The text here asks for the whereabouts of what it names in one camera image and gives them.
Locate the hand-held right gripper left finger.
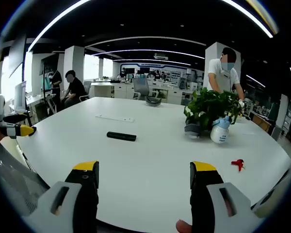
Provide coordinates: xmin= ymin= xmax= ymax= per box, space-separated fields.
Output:
xmin=21 ymin=160 xmax=99 ymax=233

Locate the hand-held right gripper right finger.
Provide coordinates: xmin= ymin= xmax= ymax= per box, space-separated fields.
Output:
xmin=189 ymin=161 xmax=263 ymax=233

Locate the black remote control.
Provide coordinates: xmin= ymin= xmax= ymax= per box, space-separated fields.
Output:
xmin=106 ymin=131 xmax=137 ymax=142

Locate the person's right hand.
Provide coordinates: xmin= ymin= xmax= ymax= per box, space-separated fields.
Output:
xmin=176 ymin=219 xmax=193 ymax=233

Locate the computer monitor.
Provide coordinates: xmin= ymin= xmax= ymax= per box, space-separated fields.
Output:
xmin=14 ymin=81 xmax=28 ymax=111

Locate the small red plastic object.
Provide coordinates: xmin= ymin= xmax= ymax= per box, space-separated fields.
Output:
xmin=230 ymin=159 xmax=246 ymax=172

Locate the white perforated mesh basket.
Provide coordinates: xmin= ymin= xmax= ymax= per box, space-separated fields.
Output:
xmin=0 ymin=142 xmax=51 ymax=217

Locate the grey plant pot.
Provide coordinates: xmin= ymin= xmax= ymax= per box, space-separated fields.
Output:
xmin=184 ymin=123 xmax=201 ymax=139

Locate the dark office chair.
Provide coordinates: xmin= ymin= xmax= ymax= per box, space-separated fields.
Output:
xmin=251 ymin=169 xmax=291 ymax=219

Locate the grey office chair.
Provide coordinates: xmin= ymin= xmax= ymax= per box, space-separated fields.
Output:
xmin=79 ymin=81 xmax=92 ymax=101
xmin=132 ymin=78 xmax=159 ymax=100

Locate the green potted plant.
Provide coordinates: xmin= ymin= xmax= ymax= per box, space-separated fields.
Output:
xmin=183 ymin=87 xmax=243 ymax=133

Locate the grey headset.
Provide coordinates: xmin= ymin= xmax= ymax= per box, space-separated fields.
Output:
xmin=145 ymin=95 xmax=162 ymax=107

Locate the white cabinet row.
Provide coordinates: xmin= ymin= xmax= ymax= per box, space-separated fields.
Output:
xmin=90 ymin=81 xmax=185 ymax=104

